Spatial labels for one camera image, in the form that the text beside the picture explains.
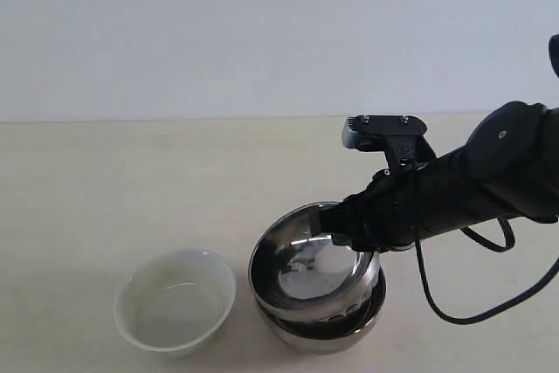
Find ribbed steel bowl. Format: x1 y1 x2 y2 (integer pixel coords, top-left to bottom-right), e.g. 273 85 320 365
256 269 386 355

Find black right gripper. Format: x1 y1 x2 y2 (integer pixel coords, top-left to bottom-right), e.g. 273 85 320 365
312 169 438 252

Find stainless steel bowl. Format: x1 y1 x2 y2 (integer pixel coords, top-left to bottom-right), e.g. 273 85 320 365
248 202 380 323

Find white ceramic bowl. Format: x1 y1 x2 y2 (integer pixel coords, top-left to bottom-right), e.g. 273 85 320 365
113 248 238 357

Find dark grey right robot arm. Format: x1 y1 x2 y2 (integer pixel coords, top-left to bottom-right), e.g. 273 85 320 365
309 101 558 252

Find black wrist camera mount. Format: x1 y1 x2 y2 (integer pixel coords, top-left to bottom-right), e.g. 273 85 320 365
342 115 437 173

